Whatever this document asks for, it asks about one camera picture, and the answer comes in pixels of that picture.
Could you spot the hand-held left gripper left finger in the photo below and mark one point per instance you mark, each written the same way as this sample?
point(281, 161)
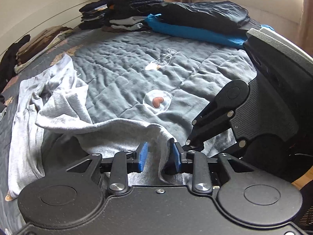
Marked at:
point(144, 156)

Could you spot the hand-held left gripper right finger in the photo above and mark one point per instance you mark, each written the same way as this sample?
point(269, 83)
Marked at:
point(176, 158)

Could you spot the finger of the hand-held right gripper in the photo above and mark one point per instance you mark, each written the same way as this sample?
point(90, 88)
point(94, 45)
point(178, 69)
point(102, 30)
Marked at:
point(232, 146)
point(210, 124)

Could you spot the light grey pants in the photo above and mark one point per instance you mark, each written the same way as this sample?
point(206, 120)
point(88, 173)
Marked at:
point(61, 112)

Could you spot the stack of folded black clothes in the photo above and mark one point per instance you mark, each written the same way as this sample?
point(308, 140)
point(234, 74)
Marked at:
point(132, 9)

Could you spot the stack of folded navy clothes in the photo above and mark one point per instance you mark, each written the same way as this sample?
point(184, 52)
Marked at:
point(94, 14)

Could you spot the stack of folded brown clothes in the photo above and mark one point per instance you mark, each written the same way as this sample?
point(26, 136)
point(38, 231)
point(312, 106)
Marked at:
point(41, 41)

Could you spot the grey quilted bedspread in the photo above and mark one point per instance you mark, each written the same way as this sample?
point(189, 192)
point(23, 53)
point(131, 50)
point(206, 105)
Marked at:
point(122, 61)

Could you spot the teal folded garment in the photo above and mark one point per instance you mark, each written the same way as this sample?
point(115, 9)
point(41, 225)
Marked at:
point(183, 30)

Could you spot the black folded garment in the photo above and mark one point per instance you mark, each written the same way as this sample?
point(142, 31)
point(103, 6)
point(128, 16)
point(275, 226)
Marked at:
point(200, 17)

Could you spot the black jacket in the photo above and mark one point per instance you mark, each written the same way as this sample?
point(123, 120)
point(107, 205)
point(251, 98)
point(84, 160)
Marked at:
point(11, 58)

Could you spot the white headboard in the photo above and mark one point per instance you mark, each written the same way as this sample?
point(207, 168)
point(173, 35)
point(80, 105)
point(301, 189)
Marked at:
point(36, 25)

